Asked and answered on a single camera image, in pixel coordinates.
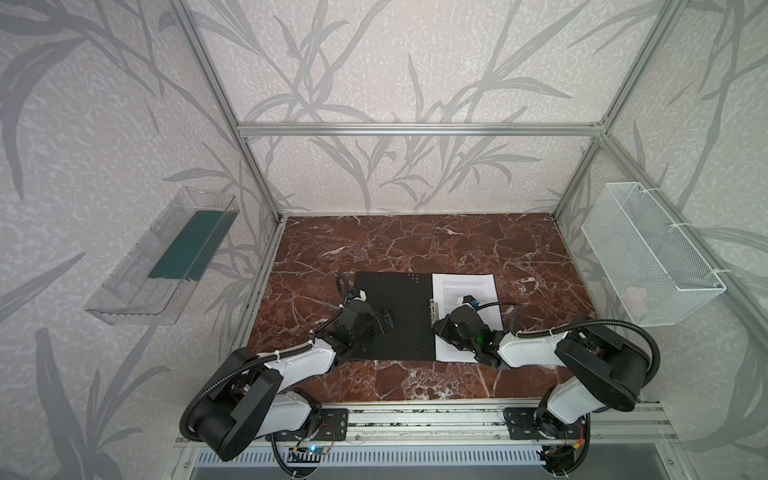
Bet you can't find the metal folder clip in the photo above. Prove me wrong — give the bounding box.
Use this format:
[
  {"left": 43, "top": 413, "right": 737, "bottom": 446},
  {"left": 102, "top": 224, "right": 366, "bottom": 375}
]
[{"left": 429, "top": 299, "right": 440, "bottom": 328}]

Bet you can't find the white black file folder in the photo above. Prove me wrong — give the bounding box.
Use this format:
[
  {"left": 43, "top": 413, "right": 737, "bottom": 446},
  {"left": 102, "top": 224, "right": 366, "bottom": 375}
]
[{"left": 354, "top": 272, "right": 437, "bottom": 361}]

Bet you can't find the printed paper sheet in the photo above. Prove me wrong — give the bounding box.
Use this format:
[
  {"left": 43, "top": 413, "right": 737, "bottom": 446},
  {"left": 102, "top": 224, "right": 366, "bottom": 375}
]
[{"left": 432, "top": 274, "right": 498, "bottom": 363}]

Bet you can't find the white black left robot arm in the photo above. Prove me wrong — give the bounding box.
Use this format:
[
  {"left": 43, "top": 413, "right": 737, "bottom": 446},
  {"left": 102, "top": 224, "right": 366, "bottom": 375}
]
[{"left": 179, "top": 295, "right": 395, "bottom": 461}]

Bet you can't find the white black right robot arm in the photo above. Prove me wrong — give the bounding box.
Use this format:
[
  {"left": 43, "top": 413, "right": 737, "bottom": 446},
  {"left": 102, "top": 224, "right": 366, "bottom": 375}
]
[{"left": 432, "top": 296, "right": 661, "bottom": 438}]

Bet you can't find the green circuit board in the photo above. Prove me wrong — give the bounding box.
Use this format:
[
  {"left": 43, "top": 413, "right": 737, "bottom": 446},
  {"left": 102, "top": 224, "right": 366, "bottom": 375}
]
[{"left": 289, "top": 444, "right": 332, "bottom": 463}]

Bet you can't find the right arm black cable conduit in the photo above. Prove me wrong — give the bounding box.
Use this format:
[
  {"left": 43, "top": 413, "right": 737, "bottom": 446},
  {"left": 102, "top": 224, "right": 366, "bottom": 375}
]
[{"left": 476, "top": 299, "right": 661, "bottom": 385}]

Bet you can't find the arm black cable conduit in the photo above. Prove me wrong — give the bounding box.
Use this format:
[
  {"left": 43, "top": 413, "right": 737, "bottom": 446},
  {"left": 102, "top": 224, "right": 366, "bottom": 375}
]
[
  {"left": 476, "top": 299, "right": 661, "bottom": 385},
  {"left": 178, "top": 274, "right": 352, "bottom": 445}
]

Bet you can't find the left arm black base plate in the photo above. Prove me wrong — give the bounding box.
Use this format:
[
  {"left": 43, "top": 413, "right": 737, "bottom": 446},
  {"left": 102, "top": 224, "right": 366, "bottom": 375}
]
[{"left": 269, "top": 407, "right": 349, "bottom": 442}]

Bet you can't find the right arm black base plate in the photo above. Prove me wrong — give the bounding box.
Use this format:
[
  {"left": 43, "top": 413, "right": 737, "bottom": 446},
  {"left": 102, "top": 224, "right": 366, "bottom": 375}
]
[{"left": 503, "top": 406, "right": 586, "bottom": 443}]

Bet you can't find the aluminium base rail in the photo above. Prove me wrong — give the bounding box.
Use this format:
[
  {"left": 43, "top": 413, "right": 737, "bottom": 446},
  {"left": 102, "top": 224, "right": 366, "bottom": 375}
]
[{"left": 173, "top": 398, "right": 679, "bottom": 448}]

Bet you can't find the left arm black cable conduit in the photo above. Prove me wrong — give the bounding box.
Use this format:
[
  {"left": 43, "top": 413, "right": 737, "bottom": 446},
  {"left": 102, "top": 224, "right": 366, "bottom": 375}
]
[{"left": 178, "top": 274, "right": 352, "bottom": 445}]

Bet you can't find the white wire mesh basket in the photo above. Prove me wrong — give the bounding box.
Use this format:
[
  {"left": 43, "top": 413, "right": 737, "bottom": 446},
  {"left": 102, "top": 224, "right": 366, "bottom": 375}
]
[{"left": 582, "top": 182, "right": 727, "bottom": 327}]

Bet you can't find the clear plastic wall tray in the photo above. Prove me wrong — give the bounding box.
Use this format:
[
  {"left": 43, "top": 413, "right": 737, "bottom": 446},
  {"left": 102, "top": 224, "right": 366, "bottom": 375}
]
[{"left": 84, "top": 187, "right": 240, "bottom": 326}]

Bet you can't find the aluminium cage frame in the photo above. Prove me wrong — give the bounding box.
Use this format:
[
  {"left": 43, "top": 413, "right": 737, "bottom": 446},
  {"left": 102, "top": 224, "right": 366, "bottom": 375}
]
[{"left": 171, "top": 1, "right": 767, "bottom": 408}]

